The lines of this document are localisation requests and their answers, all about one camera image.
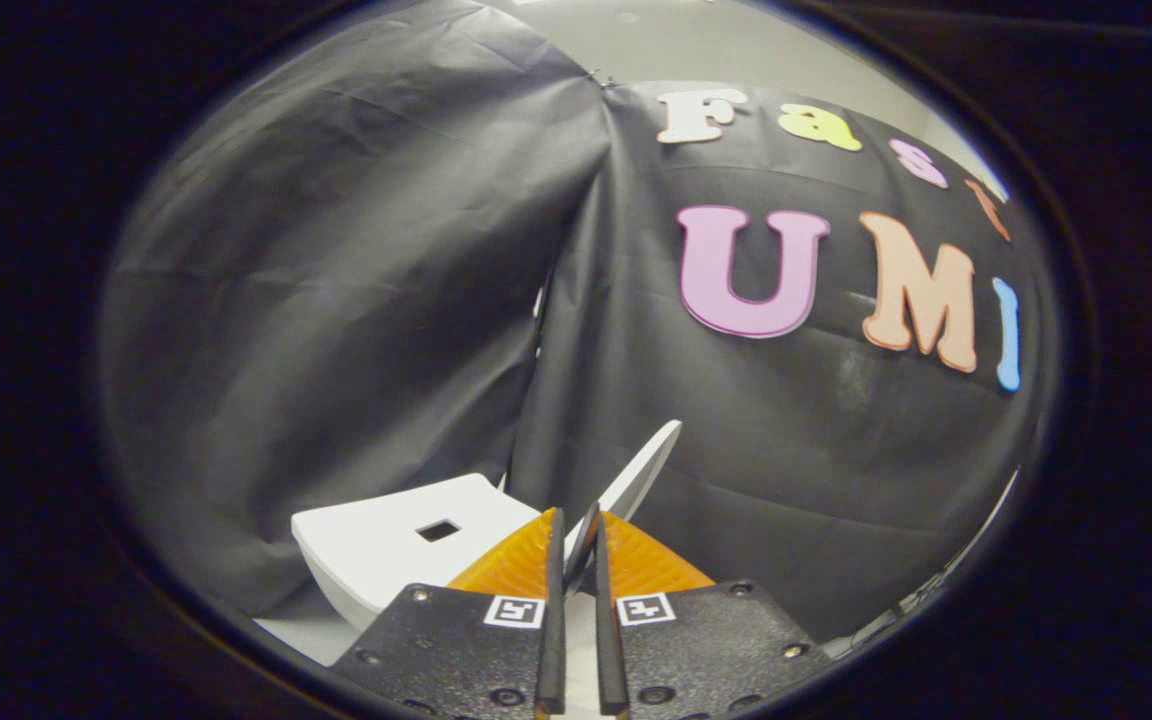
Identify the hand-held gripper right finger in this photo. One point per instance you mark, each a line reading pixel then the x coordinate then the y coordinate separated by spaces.
pixel 608 640

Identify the black backdrop cloth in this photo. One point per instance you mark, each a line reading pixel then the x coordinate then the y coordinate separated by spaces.
pixel 356 300

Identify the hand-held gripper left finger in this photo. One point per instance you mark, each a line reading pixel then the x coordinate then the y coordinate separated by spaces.
pixel 554 640

